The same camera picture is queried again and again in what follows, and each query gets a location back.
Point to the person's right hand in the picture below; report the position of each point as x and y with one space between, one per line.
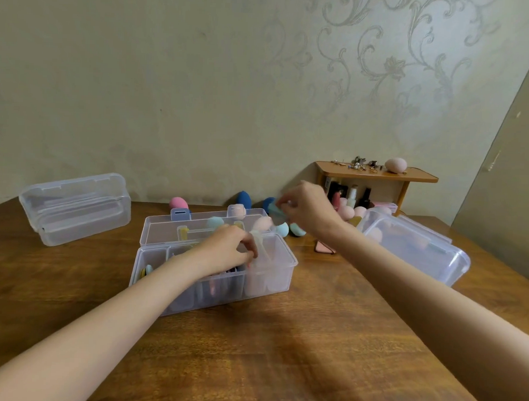
312 208

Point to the person's left hand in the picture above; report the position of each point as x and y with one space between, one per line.
221 251

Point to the clear divided organizer box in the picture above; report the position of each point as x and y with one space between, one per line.
270 272

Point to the pile of makeup sponges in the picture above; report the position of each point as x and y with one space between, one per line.
179 203

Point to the puffs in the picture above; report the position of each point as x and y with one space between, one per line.
147 270

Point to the beige sponge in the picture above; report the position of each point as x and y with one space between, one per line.
396 165

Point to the large clear plastic container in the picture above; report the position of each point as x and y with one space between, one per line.
418 247

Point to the small clear plastic box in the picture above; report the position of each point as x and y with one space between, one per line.
73 209

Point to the person's left forearm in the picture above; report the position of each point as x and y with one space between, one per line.
78 339

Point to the person's right forearm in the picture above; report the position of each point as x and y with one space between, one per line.
438 317

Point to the pink cosmetic bottle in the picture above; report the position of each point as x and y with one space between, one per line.
336 200

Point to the white cosmetic bottle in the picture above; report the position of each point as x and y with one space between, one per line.
352 196

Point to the pile of metal hair clips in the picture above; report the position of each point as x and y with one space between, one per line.
359 163

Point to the small wooden rack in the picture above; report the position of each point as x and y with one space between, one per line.
378 172

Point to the pale green door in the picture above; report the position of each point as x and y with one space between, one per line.
507 193

